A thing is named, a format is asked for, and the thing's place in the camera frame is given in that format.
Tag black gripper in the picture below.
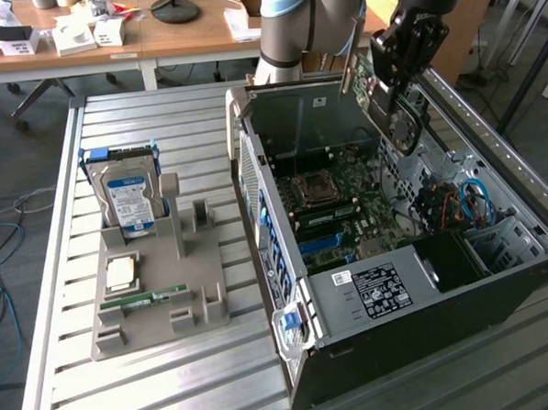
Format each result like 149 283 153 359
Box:
366 0 472 90

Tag black Nvidia graphics card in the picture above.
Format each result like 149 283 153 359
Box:
335 11 431 161

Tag green motherboard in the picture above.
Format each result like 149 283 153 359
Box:
270 141 425 279

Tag white paper stack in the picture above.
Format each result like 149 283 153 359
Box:
223 6 263 44

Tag metal CPU socket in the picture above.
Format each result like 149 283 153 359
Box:
293 170 342 207

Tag green RAM stick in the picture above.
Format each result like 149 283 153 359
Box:
295 204 359 227
98 283 192 313

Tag silver chipset heatsink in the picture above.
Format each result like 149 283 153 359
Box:
359 238 391 260

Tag wooden office desk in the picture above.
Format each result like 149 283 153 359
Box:
137 0 395 93
0 0 145 87

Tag grey metal disk bay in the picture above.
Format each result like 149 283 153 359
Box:
462 213 548 277

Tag blue expansion slot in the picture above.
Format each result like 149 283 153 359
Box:
297 235 347 256

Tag black round lamp base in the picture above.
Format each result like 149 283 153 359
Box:
150 0 202 27

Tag grey power supply unit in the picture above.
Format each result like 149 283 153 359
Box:
303 244 442 340

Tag red orange packet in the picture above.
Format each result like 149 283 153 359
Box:
112 4 145 22

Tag small white labelled box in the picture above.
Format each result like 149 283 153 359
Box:
92 17 127 49

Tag black open PC case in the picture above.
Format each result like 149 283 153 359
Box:
223 54 548 410

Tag blue case latch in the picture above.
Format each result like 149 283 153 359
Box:
278 306 310 335

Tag hard disk with blue caddy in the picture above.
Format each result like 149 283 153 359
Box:
77 139 171 243

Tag white box with roll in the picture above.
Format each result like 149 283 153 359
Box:
50 14 99 59

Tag grey printed parts rack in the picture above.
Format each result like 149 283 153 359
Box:
82 169 235 363

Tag silver CPU chip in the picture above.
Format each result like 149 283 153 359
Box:
105 256 138 291

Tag black castor leg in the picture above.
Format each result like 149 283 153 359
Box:
8 77 78 133

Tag white box with black lid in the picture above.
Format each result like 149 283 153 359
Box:
0 24 42 59

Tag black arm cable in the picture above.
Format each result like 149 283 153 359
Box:
303 0 321 52

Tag black partition frame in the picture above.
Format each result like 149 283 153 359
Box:
491 0 548 135

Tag blue data wire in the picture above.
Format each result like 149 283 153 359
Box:
458 177 497 227

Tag orange wire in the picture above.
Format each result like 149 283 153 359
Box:
442 190 464 227

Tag black cable bundle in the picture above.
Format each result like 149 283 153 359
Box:
413 182 446 233

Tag grey cable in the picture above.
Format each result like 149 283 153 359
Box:
0 186 58 216

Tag blue cable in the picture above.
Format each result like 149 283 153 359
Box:
0 208 35 390

